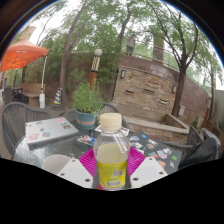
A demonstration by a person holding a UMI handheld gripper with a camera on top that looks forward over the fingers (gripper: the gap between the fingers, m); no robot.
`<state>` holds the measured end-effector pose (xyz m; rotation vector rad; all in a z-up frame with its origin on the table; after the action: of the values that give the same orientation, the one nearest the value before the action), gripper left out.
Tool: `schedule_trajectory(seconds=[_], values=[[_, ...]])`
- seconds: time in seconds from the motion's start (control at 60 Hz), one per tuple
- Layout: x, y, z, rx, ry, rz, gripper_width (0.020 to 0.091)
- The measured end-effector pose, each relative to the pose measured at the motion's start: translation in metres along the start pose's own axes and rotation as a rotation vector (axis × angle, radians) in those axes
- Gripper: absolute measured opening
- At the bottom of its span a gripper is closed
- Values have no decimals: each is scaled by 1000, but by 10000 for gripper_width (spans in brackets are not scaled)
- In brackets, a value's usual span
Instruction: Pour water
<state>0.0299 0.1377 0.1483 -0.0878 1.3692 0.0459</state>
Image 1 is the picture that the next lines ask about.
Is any silver laptop with stickers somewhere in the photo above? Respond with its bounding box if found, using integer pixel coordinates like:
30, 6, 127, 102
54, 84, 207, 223
24, 116, 80, 146

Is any black laptop with stickers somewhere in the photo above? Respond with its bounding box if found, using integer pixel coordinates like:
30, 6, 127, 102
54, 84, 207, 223
128, 130, 183, 175

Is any grey wicker chair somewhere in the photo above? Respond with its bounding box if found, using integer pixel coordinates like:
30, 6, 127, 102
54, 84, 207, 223
1, 101, 53, 158
163, 124, 224, 161
64, 102, 131, 129

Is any striped traffic cone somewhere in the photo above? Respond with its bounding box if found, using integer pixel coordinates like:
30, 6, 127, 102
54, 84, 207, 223
52, 87, 64, 109

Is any clear bottle with yellow label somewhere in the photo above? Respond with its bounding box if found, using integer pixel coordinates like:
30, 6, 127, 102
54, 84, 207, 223
92, 112, 131, 191

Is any lamp post with globe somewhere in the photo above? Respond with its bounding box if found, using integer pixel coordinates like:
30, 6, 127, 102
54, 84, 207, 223
88, 48, 103, 92

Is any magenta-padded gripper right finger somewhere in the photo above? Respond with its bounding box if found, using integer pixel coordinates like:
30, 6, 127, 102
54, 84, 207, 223
128, 146, 168, 189

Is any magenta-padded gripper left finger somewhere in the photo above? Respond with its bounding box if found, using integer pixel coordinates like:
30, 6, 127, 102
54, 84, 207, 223
57, 147, 101, 189

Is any white printed paper sheet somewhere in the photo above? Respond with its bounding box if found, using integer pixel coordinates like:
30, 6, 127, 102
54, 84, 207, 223
94, 124, 130, 138

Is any person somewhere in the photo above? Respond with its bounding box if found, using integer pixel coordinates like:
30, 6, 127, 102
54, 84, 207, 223
125, 33, 137, 56

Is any white mug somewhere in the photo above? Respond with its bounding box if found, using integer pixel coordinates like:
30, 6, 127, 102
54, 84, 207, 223
41, 154, 72, 175

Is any black backpack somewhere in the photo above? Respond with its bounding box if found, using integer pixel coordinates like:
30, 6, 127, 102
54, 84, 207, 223
178, 136, 221, 169

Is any grey wall box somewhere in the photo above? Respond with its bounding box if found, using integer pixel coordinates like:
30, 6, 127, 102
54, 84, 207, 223
177, 105, 186, 117

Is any small colourful booklet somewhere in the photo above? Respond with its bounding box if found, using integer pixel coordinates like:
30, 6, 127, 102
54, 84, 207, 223
76, 134, 98, 147

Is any wooden bench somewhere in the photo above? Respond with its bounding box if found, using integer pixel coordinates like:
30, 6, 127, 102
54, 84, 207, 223
18, 82, 44, 108

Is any potted green plant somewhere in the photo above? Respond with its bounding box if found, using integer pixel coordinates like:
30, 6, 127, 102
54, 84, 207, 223
72, 82, 104, 130

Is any orange patio umbrella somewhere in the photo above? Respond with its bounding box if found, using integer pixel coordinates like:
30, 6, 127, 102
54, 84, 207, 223
0, 37, 50, 109

